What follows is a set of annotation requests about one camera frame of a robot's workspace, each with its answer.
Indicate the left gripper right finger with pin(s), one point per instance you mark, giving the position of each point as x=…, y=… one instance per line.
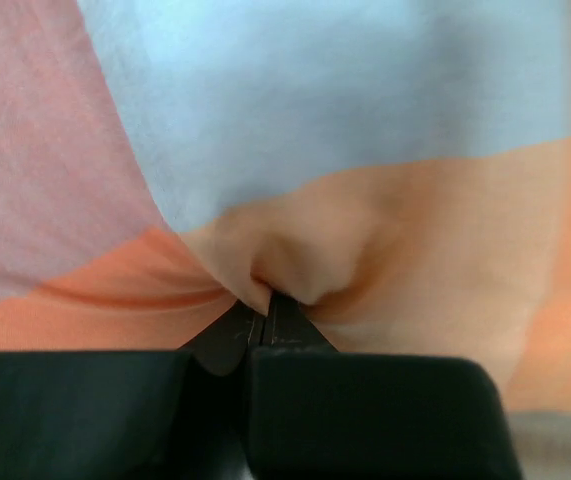
x=316, y=413

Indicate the checkered orange blue pillowcase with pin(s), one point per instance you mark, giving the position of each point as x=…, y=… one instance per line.
x=401, y=169

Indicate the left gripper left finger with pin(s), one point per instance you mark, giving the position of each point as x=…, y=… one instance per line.
x=163, y=414

